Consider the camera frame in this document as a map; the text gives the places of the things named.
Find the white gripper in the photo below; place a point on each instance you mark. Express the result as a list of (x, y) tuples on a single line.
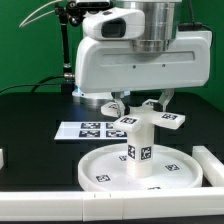
[(113, 66)]

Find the white cross-shaped table base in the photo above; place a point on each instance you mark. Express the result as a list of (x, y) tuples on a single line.
[(142, 116)]

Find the white round table top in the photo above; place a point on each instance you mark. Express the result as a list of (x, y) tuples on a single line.
[(119, 167)]

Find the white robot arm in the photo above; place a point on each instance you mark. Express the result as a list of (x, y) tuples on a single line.
[(137, 45)]

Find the white marker sheet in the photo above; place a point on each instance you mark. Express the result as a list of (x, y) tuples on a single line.
[(88, 130)]

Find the white right fence bar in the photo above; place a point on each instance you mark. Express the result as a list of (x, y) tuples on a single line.
[(213, 169)]

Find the white fence bar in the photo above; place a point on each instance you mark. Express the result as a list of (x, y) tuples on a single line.
[(213, 169), (95, 206)]

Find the white front fence bar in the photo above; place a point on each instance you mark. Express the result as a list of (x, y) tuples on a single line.
[(95, 206)]

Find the white block at left edge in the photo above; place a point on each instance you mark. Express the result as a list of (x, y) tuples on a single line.
[(1, 159)]

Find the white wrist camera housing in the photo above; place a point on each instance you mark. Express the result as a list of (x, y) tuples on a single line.
[(115, 24)]

